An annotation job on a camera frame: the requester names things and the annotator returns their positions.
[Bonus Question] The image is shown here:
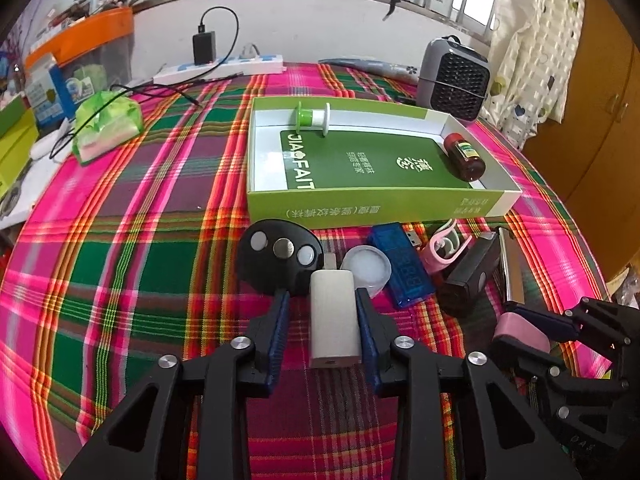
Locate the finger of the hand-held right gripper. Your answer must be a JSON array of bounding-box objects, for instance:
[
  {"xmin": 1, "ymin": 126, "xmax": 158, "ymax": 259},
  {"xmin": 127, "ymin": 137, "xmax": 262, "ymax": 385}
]
[
  {"xmin": 506, "ymin": 297, "xmax": 626, "ymax": 348},
  {"xmin": 492, "ymin": 339, "xmax": 608, "ymax": 413}
]

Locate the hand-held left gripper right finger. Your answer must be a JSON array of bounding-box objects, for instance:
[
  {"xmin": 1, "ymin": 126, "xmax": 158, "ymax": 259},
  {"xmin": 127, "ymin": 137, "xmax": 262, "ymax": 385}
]
[{"xmin": 354, "ymin": 287, "xmax": 583, "ymax": 480}]

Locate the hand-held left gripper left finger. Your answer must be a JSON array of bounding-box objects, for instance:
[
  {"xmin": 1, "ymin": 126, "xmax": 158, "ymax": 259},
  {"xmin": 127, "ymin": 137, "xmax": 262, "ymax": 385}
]
[{"xmin": 62, "ymin": 287, "xmax": 292, "ymax": 480}]

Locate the pink mini stapler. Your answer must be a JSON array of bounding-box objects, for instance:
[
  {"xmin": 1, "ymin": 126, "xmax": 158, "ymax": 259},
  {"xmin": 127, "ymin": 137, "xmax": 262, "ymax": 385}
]
[{"xmin": 492, "ymin": 311, "xmax": 551, "ymax": 356}]

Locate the white rectangular power bank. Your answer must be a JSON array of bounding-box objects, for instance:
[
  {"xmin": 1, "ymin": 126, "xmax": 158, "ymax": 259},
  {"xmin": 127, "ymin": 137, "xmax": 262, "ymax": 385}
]
[{"xmin": 309, "ymin": 269, "xmax": 362, "ymax": 369}]

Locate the white round lid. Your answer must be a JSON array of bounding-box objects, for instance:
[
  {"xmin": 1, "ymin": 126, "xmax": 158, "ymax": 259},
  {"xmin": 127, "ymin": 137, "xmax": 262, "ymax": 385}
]
[{"xmin": 341, "ymin": 246, "xmax": 392, "ymax": 297}]

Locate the black round disc with buttons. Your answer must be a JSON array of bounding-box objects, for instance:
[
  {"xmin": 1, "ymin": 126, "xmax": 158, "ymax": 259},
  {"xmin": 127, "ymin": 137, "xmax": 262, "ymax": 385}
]
[{"xmin": 235, "ymin": 219, "xmax": 325, "ymax": 297}]

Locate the black rectangular lighter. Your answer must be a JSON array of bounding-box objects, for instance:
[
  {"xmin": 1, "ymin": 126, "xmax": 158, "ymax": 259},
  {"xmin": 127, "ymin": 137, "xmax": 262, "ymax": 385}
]
[{"xmin": 439, "ymin": 232, "xmax": 502, "ymax": 317}]

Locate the green cardboard box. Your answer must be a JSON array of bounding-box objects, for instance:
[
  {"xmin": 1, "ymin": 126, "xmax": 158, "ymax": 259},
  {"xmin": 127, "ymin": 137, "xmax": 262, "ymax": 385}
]
[{"xmin": 246, "ymin": 96, "xmax": 523, "ymax": 226}]

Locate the blue translucent usb device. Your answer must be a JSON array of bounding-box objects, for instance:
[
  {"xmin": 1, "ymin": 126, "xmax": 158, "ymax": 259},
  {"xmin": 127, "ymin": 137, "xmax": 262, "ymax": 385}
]
[{"xmin": 369, "ymin": 222, "xmax": 436, "ymax": 310}]

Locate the pink earphone case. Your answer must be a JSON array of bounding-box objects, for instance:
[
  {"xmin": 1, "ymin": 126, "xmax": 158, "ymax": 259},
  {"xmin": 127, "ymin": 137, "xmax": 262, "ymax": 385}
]
[{"xmin": 419, "ymin": 220, "xmax": 473, "ymax": 275}]

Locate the pink plaid tablecloth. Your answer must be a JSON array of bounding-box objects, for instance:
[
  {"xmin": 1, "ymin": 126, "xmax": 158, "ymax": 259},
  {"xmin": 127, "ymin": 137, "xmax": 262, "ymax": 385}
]
[{"xmin": 0, "ymin": 60, "xmax": 613, "ymax": 480}]

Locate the brown bottle with red cap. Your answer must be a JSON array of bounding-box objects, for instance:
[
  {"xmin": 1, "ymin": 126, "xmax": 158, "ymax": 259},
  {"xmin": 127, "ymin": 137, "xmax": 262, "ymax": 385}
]
[{"xmin": 443, "ymin": 132, "xmax": 487, "ymax": 182}]

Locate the wooden cabinet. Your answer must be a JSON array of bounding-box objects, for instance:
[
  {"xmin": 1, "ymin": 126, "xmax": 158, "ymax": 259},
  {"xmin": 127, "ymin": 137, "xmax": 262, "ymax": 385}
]
[{"xmin": 520, "ymin": 0, "xmax": 640, "ymax": 281}]

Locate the green and white spool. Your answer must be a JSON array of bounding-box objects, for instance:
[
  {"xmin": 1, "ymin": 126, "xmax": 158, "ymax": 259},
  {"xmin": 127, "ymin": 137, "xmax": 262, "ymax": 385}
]
[{"xmin": 292, "ymin": 101, "xmax": 332, "ymax": 138}]

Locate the grey portable fan heater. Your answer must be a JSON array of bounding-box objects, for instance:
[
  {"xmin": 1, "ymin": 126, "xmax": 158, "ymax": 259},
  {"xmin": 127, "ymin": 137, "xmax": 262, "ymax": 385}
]
[{"xmin": 416, "ymin": 35, "xmax": 491, "ymax": 122}]

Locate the grey flat object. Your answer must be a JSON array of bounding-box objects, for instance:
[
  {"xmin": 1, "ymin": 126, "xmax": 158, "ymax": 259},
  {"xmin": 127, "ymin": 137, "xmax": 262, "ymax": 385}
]
[{"xmin": 317, "ymin": 57, "xmax": 418, "ymax": 86}]

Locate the green tissue pack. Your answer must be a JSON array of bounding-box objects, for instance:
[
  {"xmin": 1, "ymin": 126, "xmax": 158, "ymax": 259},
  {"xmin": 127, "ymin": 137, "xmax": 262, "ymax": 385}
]
[{"xmin": 72, "ymin": 91, "xmax": 143, "ymax": 166}]

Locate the white power strip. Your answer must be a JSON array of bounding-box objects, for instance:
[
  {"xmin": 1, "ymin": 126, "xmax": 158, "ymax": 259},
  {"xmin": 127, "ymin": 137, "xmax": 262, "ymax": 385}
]
[{"xmin": 152, "ymin": 54, "xmax": 285, "ymax": 86}]

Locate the patterned cream curtain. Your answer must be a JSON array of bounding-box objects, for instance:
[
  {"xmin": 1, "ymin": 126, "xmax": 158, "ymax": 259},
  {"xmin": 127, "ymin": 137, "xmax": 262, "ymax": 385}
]
[{"xmin": 487, "ymin": 0, "xmax": 588, "ymax": 148}]

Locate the black power adapter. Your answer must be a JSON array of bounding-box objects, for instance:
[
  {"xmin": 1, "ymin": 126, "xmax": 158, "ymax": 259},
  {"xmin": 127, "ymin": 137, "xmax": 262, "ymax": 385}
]
[{"xmin": 192, "ymin": 30, "xmax": 217, "ymax": 66}]

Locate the lime green box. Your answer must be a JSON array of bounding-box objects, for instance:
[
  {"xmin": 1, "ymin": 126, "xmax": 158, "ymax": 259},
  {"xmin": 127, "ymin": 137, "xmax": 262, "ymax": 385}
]
[{"xmin": 0, "ymin": 110, "xmax": 40, "ymax": 201}]

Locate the blue carton box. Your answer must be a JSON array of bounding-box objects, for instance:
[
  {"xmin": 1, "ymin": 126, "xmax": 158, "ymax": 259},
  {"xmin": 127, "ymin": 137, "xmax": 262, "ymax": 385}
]
[{"xmin": 25, "ymin": 55, "xmax": 68, "ymax": 126}]

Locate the dark green box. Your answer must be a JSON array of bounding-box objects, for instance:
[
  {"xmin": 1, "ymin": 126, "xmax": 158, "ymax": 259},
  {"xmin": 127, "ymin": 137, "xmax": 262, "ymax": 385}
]
[{"xmin": 0, "ymin": 95, "xmax": 38, "ymax": 136}]

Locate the orange plastic container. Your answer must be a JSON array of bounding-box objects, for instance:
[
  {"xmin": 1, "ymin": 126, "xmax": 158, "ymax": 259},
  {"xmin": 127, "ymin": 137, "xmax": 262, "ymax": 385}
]
[{"xmin": 25, "ymin": 7, "xmax": 135, "ymax": 91}]

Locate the black charger with cable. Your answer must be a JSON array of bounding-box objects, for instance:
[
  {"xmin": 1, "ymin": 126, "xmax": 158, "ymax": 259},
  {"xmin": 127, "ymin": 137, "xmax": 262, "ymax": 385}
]
[{"xmin": 50, "ymin": 7, "xmax": 240, "ymax": 158}]

